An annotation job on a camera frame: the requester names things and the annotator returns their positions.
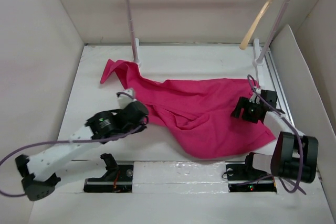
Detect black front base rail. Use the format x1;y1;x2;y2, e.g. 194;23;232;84
84;161;276;194

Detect beige wooden hanger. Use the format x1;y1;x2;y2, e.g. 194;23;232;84
239;0;273;50

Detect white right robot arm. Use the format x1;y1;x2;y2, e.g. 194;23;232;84
231;89;319;183

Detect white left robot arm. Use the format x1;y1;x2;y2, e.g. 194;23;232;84
15;101;149;201

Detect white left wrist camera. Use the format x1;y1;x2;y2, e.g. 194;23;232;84
117;88;136;109

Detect pink trousers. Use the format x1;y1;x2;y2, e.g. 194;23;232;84
100;59;275;159

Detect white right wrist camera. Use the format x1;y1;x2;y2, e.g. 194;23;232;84
249;88;261;104

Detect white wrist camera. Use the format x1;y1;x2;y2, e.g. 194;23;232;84
249;88;261;104
117;88;136;109

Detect aluminium side rail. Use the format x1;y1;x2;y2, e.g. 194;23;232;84
264;48;296;127

